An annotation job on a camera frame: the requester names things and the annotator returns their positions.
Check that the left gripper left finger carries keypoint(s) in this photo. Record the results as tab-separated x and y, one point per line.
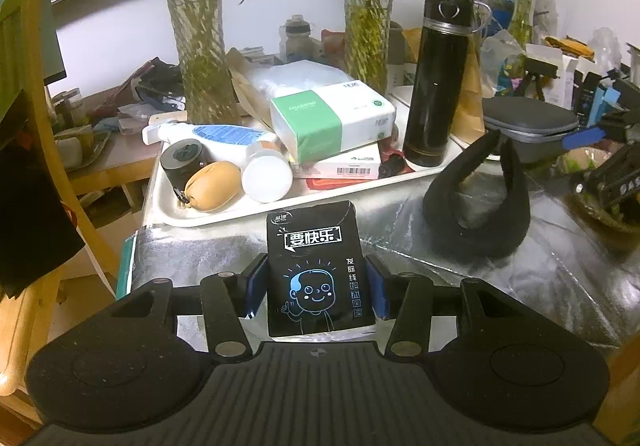
228	298

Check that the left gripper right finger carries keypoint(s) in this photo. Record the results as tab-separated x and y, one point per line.
406	299

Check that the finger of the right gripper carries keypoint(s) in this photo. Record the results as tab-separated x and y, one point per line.
620	127

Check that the black cartoon snack packet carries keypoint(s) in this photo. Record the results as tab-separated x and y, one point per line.
317	281

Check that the black neck pillow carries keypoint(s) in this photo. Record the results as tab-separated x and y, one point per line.
479	205

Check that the woven basket tray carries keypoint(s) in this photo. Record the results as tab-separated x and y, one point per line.
605	186

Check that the grey zip hard case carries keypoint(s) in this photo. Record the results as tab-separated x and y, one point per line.
536	128

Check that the tan egg-shaped pouch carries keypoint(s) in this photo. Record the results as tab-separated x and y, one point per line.
213	186

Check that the white plastic tray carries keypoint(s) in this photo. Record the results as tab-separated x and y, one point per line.
167	205

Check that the white round jar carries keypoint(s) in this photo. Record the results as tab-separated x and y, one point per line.
266	175

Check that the red white flat box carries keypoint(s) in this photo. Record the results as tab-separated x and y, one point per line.
360	163

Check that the black thermos bottle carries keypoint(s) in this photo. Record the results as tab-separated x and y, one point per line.
448	26

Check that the green white tissue box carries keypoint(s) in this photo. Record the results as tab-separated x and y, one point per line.
322	122

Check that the wooden chair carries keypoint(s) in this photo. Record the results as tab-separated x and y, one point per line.
43	226

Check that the glass vase with bamboo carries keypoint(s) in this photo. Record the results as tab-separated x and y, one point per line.
208	91

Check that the green paper bag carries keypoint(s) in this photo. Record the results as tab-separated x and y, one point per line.
29	47

